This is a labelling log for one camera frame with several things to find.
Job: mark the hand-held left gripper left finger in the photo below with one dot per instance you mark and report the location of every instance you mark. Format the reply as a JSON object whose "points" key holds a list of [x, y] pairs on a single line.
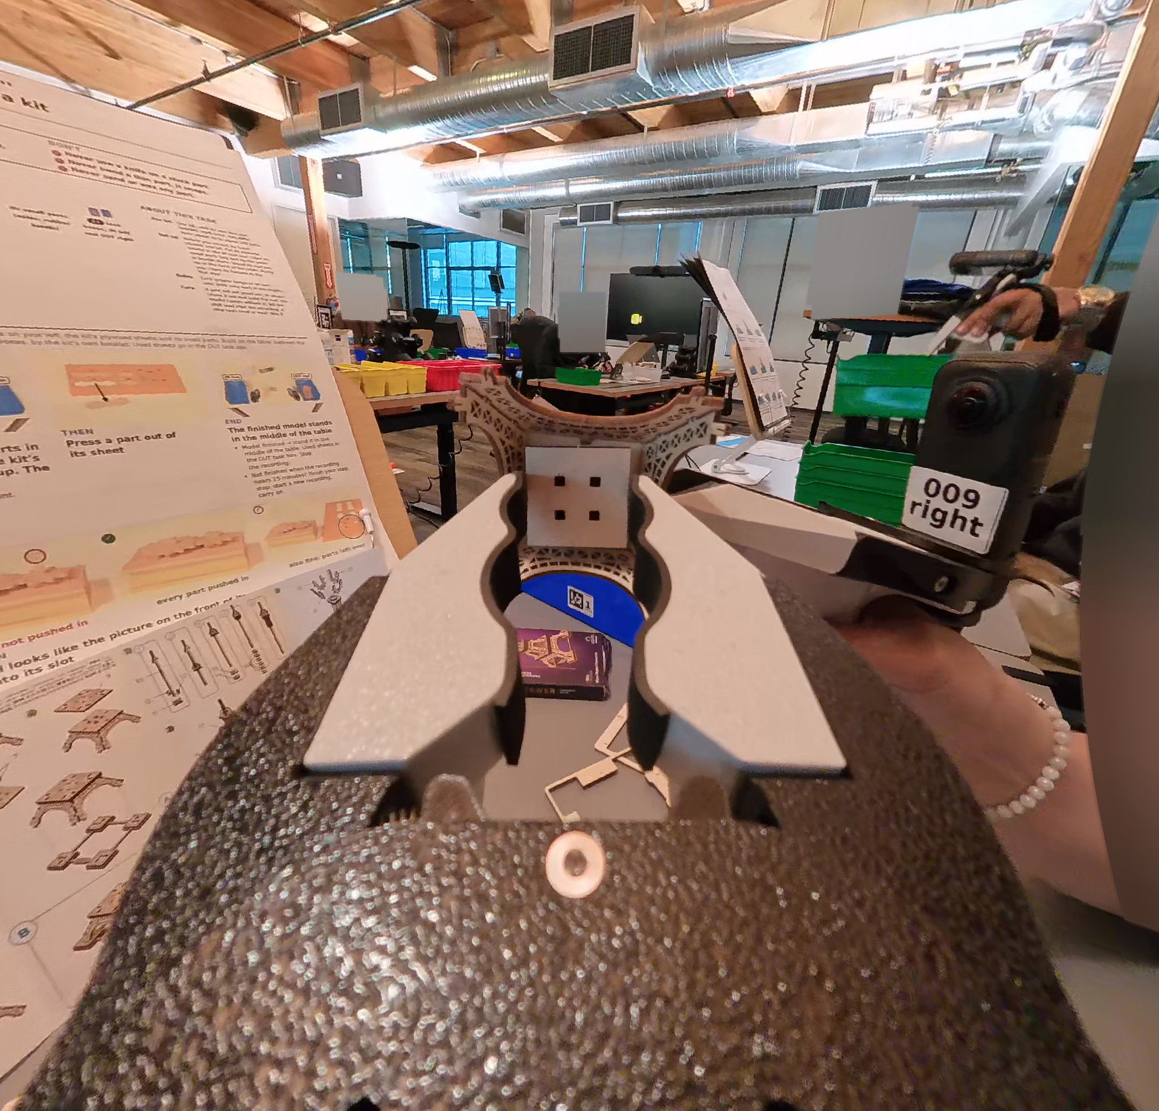
{"points": [[416, 676]]}

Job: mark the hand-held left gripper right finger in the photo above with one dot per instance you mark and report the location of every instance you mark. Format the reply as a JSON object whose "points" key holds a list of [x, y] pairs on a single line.
{"points": [[742, 676]]}

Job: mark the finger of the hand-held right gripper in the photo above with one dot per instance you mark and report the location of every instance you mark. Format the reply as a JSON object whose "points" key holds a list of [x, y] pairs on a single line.
{"points": [[787, 540]]}

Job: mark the wooden lattice tower base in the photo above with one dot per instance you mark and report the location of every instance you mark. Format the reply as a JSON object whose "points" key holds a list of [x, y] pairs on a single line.
{"points": [[678, 423]]}

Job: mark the wooden desk black legs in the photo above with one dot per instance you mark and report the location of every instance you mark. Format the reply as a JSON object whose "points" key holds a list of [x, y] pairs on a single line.
{"points": [[407, 404]]}

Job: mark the nested green trays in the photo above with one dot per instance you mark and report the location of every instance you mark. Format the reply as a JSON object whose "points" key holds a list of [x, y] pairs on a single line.
{"points": [[851, 485]]}

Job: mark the green slatted crate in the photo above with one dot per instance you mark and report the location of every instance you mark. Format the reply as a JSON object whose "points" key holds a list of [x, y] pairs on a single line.
{"points": [[887, 404]]}

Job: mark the purple model kit box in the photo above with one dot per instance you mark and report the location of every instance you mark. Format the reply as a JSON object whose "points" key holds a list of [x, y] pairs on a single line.
{"points": [[561, 667]]}

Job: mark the blue plastic bin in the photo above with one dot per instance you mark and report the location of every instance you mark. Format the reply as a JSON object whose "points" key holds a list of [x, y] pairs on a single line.
{"points": [[543, 599]]}

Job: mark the wooden parts sheet with cutouts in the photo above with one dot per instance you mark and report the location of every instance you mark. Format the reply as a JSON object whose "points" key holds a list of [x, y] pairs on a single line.
{"points": [[584, 773]]}

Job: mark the standing poster board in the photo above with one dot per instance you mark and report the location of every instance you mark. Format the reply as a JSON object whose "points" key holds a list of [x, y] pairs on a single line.
{"points": [[751, 350]]}

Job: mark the wooden poster board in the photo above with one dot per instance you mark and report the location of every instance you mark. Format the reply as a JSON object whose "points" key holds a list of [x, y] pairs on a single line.
{"points": [[380, 477]]}

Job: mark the green plastic bin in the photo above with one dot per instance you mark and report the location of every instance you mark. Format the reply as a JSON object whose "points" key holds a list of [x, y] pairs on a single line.
{"points": [[579, 375]]}

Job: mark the yellow plastic bins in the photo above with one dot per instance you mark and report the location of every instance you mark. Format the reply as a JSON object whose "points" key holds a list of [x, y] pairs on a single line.
{"points": [[375, 379]]}

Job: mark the red plastic bins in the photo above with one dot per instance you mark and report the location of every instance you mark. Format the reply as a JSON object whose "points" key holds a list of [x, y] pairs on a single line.
{"points": [[429, 375]]}

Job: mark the illustrated instruction poster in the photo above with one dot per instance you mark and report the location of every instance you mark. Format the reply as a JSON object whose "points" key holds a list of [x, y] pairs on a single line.
{"points": [[135, 314]]}

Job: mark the metal air vent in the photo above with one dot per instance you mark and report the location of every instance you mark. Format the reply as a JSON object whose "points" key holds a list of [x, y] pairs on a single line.
{"points": [[597, 47]]}

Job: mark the black wall monitor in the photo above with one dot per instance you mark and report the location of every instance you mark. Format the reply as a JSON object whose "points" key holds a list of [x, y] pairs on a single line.
{"points": [[656, 309]]}

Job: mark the silver ventilation duct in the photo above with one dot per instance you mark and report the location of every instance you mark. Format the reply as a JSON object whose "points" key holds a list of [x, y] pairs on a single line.
{"points": [[724, 60]]}

